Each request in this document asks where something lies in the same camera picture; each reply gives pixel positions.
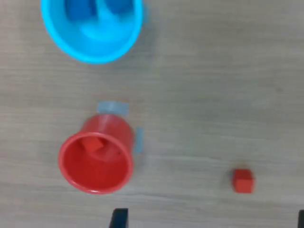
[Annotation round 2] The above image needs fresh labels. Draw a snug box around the blue cube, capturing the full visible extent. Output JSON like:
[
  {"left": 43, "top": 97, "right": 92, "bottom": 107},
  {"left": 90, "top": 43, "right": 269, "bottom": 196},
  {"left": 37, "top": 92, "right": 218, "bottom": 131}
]
[
  {"left": 64, "top": 0, "right": 97, "bottom": 22},
  {"left": 104, "top": 0, "right": 133, "bottom": 15}
]

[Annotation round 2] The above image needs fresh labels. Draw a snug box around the blue plastic cup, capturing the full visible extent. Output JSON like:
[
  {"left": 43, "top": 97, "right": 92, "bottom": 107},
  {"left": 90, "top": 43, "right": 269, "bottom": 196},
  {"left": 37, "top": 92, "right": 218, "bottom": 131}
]
[{"left": 40, "top": 0, "right": 144, "bottom": 65}]

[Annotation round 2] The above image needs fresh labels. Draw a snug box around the red plastic cup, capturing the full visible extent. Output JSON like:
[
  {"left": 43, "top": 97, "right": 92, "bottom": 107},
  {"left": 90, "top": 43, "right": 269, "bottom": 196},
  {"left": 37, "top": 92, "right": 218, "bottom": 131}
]
[{"left": 58, "top": 114, "right": 136, "bottom": 195}]

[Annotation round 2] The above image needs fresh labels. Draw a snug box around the red cube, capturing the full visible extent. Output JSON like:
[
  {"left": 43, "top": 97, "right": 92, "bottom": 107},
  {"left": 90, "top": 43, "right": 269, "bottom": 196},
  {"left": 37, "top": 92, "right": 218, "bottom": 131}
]
[
  {"left": 231, "top": 168, "right": 256, "bottom": 194},
  {"left": 80, "top": 137, "right": 105, "bottom": 155}
]

